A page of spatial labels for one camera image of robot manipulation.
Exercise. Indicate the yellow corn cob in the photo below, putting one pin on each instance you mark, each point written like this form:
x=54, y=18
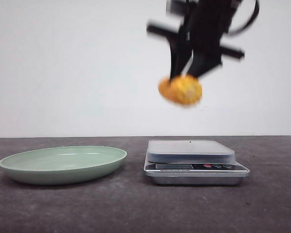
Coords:
x=184, y=90

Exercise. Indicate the silver digital kitchen scale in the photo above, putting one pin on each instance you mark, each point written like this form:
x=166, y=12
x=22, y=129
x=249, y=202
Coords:
x=192, y=162

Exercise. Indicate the pale green plate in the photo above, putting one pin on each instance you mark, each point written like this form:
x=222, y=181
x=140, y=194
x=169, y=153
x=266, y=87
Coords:
x=63, y=165

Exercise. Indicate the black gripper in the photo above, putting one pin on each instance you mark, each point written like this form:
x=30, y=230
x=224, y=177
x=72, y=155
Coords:
x=204, y=23

